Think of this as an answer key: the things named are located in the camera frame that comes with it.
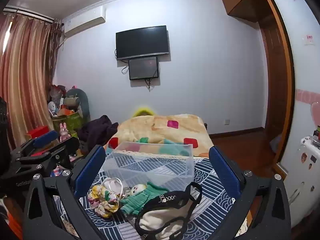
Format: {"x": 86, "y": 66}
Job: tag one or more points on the red and white sticker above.
{"x": 309, "y": 39}

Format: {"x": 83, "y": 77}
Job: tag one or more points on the blue geometric bedsheet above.
{"x": 215, "y": 205}

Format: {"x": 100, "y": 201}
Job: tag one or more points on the green knitted doll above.
{"x": 135, "y": 200}

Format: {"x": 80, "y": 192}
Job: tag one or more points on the red box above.
{"x": 37, "y": 131}

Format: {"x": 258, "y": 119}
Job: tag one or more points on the orange cloth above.
{"x": 10, "y": 220}

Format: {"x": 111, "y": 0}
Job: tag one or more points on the yellow padded arch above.
{"x": 142, "y": 110}

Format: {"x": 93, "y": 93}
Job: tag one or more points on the dark purple cloth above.
{"x": 97, "y": 130}

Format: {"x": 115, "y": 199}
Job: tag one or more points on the striped orange curtain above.
{"x": 25, "y": 67}

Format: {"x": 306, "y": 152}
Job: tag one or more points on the clear plastic storage box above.
{"x": 150, "y": 165}

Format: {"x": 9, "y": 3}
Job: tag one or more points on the white air conditioner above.
{"x": 85, "y": 22}

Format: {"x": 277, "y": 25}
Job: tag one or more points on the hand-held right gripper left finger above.
{"x": 88, "y": 172}

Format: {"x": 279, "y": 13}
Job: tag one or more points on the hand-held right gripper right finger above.
{"x": 225, "y": 172}

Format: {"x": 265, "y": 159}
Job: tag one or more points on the yellow floral scrunchie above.
{"x": 105, "y": 206}

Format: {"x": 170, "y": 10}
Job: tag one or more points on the white wall socket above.
{"x": 227, "y": 122}

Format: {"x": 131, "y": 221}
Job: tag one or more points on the grey cloth bag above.
{"x": 276, "y": 143}

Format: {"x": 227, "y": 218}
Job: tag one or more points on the black wall television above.
{"x": 141, "y": 42}

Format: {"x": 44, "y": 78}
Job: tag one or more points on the white case with stickers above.
{"x": 302, "y": 175}

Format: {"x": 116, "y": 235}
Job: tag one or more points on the white curtain rail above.
{"x": 27, "y": 13}

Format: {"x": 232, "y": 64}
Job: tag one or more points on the small black wall monitor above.
{"x": 143, "y": 68}

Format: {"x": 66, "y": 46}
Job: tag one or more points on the pink bunny toy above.
{"x": 64, "y": 131}

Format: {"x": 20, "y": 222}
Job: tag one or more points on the green cardboard box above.
{"x": 72, "y": 122}

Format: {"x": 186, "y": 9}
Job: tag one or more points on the white sliding wardrobe door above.
{"x": 300, "y": 80}

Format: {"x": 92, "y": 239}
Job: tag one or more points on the clear plastic bag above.
{"x": 56, "y": 95}

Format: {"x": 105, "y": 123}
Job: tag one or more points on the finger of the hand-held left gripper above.
{"x": 46, "y": 137}
{"x": 67, "y": 146}

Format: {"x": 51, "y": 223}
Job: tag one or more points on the wooden door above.
{"x": 273, "y": 80}

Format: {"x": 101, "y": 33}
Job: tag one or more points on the orange box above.
{"x": 67, "y": 112}

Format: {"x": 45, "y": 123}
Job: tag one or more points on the white cloth with black trim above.
{"x": 155, "y": 220}

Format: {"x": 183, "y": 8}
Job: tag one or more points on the orange patterned blanket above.
{"x": 155, "y": 127}

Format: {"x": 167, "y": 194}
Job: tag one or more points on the grey plush toy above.
{"x": 80, "y": 97}

